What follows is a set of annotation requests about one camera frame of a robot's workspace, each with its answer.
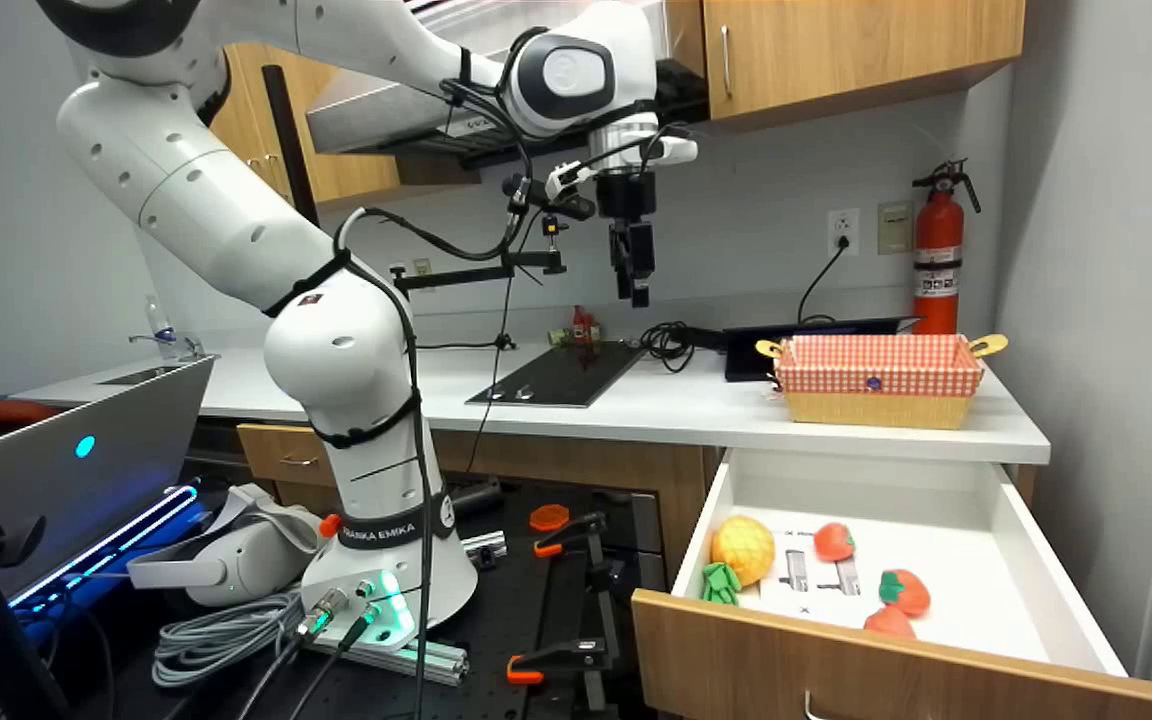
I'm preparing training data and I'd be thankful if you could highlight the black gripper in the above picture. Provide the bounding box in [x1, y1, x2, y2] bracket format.
[595, 175, 656, 307]

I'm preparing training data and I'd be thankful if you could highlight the wooden drawer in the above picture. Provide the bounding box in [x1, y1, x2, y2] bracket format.
[631, 454, 1152, 720]
[235, 423, 334, 488]

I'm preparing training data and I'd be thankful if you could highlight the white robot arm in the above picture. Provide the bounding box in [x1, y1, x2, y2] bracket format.
[37, 0, 698, 627]

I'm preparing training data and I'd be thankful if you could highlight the black induction cooktop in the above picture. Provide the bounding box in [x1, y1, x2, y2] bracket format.
[475, 339, 639, 407]

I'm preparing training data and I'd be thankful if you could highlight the red checkered basket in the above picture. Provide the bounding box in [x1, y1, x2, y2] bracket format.
[756, 333, 1009, 434]

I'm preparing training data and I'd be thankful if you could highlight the upper wooden cabinet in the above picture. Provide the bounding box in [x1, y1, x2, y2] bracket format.
[665, 0, 1027, 125]

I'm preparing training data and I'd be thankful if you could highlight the orange black clamp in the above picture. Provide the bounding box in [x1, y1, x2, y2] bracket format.
[527, 504, 615, 560]
[503, 636, 622, 692]

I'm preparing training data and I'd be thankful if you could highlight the yellow toy fruit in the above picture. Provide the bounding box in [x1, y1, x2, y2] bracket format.
[709, 515, 776, 590]

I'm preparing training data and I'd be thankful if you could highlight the red fire extinguisher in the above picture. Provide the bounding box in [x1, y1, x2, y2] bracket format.
[911, 159, 981, 336]

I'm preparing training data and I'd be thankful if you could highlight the green toy vegetable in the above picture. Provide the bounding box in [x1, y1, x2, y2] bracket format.
[702, 564, 741, 604]

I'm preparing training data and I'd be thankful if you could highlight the red toy strawberry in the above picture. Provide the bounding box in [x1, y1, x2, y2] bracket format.
[812, 523, 858, 564]

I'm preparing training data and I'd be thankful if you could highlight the orange black clamp lower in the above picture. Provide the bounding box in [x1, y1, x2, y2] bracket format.
[503, 636, 622, 692]

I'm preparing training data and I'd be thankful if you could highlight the orange toy carrot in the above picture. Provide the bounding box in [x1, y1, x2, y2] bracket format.
[863, 568, 932, 639]

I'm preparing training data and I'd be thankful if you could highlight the white power strip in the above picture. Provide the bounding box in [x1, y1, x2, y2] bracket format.
[298, 594, 467, 688]

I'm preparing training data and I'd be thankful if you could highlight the white VR headset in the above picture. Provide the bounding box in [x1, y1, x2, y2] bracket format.
[130, 486, 319, 609]

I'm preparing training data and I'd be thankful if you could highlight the silver laptop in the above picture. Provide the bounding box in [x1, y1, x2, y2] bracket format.
[0, 362, 213, 577]

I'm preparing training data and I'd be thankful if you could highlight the wall power outlet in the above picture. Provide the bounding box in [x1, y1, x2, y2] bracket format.
[828, 210, 859, 258]

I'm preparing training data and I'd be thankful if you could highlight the grey coiled cable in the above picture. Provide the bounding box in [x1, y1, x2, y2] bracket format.
[148, 594, 309, 692]

